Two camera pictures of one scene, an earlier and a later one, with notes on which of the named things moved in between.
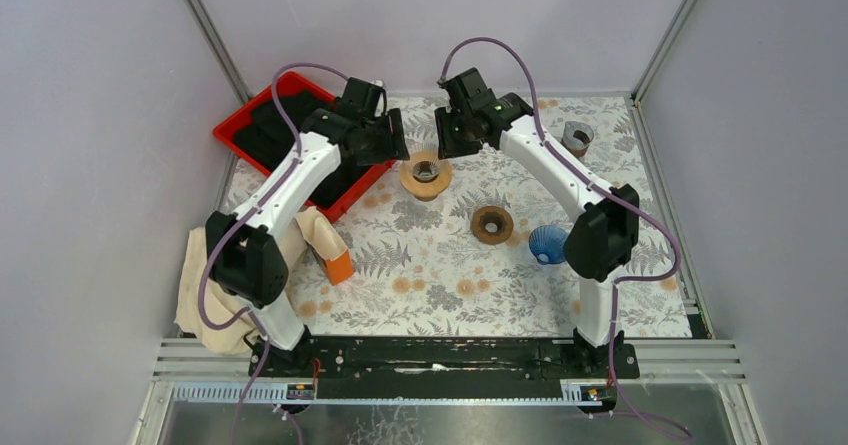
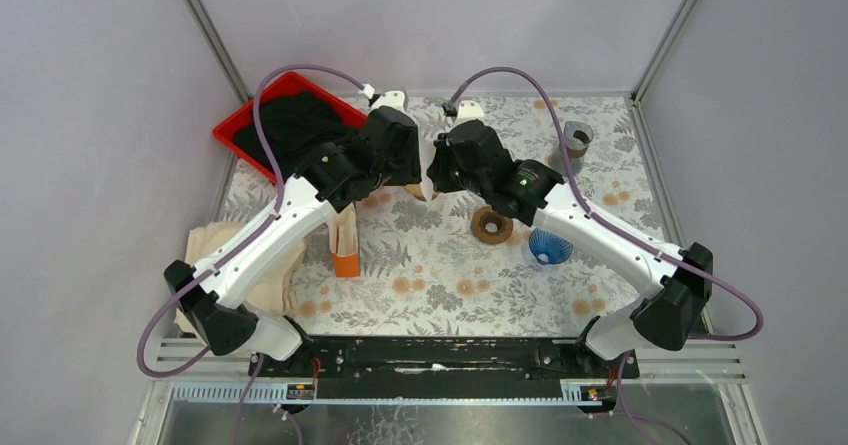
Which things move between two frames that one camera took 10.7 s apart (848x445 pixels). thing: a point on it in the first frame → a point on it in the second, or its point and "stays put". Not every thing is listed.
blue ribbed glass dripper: x=547 y=244 stays put
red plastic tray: x=289 y=84 stays put
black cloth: x=262 y=140 stays put
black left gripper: x=382 y=140 → x=407 y=152
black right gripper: x=448 y=148 → x=436 y=171
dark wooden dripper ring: x=492 y=225 stays put
